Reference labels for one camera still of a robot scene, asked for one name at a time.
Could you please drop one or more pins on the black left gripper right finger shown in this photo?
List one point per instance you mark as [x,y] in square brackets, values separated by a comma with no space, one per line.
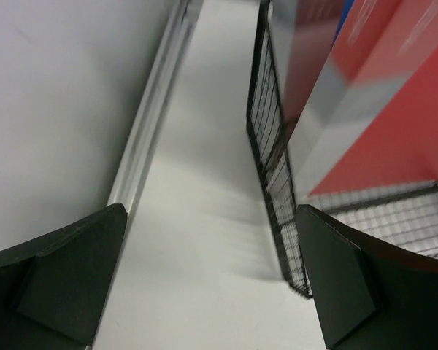
[369,294]

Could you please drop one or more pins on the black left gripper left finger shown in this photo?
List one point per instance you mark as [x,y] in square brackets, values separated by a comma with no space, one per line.
[53,288]

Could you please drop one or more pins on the black wire mesh shelf rack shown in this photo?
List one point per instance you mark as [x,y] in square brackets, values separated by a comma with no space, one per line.
[406,216]

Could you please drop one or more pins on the red folder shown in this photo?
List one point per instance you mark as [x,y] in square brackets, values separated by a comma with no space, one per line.
[363,116]

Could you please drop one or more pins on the blue folder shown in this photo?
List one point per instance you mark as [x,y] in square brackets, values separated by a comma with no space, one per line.
[345,25]

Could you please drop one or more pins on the aluminium table edge rail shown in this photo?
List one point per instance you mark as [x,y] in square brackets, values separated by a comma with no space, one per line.
[138,153]

